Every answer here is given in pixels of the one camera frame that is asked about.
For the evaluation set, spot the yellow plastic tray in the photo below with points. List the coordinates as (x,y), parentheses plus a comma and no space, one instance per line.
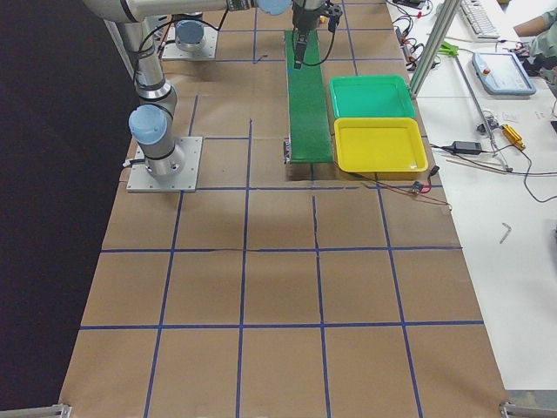
(379,145)

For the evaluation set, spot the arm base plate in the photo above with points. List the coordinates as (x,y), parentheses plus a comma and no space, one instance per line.
(176,50)
(177,173)

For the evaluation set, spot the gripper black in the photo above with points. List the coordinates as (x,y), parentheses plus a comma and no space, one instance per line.
(302,17)

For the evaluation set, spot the teach pendant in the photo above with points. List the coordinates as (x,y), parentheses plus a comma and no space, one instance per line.
(502,74)

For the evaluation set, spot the green conveyor belt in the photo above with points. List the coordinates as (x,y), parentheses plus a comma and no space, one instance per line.
(309,140)

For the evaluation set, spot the gold resistor block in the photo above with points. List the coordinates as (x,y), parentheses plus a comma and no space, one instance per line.
(513,136)

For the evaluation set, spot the small circuit board with wires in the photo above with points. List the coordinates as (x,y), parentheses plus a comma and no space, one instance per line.
(419,188)

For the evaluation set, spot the black power adapter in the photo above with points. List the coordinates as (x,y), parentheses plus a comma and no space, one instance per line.
(467,147)

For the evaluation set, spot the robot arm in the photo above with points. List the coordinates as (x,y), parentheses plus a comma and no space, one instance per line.
(189,29)
(137,22)

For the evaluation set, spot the aluminium frame post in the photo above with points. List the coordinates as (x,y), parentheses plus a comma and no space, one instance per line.
(437,35)

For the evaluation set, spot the green plastic tray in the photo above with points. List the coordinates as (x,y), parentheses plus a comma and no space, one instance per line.
(371,96)

